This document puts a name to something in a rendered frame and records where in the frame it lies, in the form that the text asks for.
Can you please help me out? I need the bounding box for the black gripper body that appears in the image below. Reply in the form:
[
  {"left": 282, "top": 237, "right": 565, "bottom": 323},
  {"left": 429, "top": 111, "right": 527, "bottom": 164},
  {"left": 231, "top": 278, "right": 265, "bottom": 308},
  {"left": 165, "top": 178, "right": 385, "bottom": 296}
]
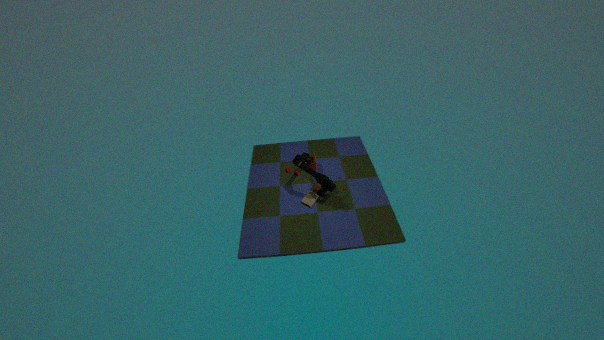
[{"left": 317, "top": 185, "right": 327, "bottom": 197}]

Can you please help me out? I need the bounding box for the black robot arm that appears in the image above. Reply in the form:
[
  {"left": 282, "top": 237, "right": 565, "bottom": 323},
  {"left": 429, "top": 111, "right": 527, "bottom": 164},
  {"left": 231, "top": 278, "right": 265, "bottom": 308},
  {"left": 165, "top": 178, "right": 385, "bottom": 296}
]
[{"left": 292, "top": 153, "right": 336, "bottom": 193}]

